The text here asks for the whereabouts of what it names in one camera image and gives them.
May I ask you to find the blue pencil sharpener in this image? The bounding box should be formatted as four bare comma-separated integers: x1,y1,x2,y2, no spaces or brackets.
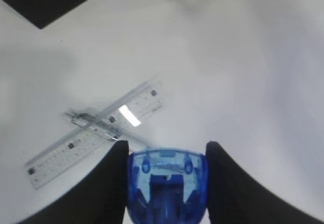
127,148,208,223

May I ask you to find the clear plastic ruler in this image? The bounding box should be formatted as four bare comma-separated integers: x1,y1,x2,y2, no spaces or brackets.
25,82,163,190

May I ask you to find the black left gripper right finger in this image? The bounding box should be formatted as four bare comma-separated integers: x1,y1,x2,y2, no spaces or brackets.
206,141,321,223

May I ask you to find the grey grip pen on ruler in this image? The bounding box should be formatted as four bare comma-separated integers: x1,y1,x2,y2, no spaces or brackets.
64,109,157,150

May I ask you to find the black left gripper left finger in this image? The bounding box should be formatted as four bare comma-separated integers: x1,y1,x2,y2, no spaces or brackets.
23,140,129,223

